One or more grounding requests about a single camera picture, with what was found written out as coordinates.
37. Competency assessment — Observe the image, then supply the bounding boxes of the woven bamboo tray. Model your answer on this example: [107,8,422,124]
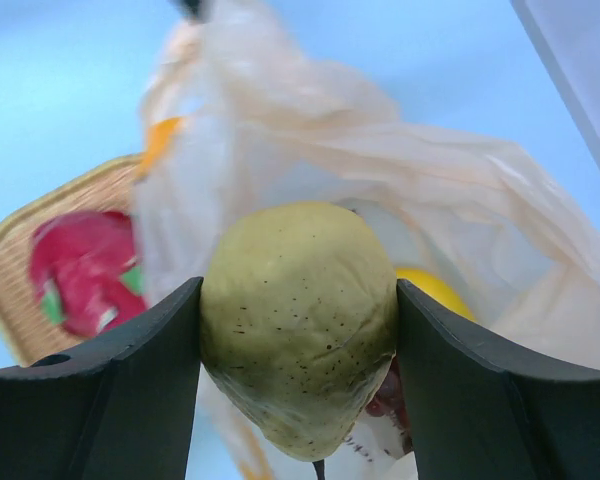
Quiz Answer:
[0,155,147,366]

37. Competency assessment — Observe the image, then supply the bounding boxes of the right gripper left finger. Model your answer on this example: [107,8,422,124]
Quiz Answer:
[0,278,202,480]

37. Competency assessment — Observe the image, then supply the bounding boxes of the red fake fruit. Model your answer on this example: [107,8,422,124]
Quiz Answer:
[29,210,147,339]

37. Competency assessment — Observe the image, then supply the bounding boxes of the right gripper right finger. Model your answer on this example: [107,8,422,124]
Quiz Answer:
[397,280,600,480]

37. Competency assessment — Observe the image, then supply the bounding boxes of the yellow fake lemon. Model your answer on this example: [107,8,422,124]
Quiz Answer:
[200,202,398,462]

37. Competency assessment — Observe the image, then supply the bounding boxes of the yellow fake banana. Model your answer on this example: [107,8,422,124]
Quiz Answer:
[396,267,476,322]

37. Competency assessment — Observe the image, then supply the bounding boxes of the right aluminium corner post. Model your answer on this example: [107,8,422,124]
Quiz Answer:
[511,0,600,170]

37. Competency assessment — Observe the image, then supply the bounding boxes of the translucent orange plastic bag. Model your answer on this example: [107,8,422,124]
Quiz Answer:
[133,1,600,479]

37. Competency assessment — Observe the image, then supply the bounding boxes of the dark red fake grapes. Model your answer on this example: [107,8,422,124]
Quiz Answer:
[365,357,413,454]

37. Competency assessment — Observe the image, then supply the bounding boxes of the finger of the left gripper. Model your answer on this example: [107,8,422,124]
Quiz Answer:
[173,0,205,20]

